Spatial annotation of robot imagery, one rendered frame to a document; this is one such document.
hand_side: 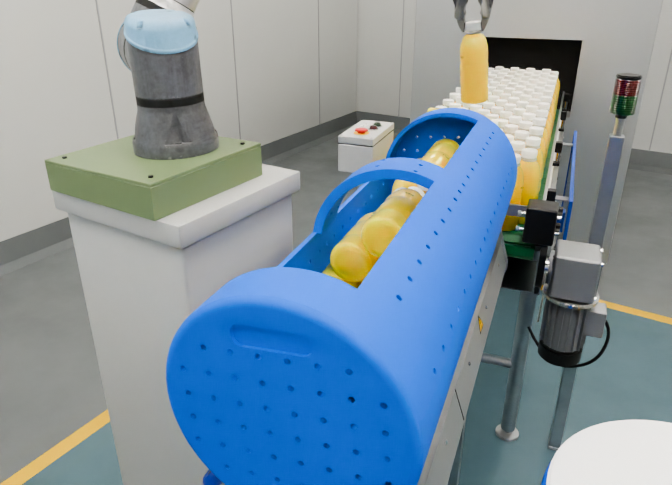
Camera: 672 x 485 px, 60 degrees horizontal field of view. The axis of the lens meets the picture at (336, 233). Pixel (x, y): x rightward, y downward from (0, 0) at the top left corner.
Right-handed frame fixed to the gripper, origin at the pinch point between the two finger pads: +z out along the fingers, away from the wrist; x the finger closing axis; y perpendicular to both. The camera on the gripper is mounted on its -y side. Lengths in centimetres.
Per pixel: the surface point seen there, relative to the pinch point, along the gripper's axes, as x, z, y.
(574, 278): 27, 59, 14
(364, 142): -26.7, 26.2, 11.8
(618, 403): 43, 148, -41
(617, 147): 34, 36, -17
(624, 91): 34.3, 21.3, -17.6
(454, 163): 10, 11, 60
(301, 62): -226, 74, -314
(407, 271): 15, 9, 96
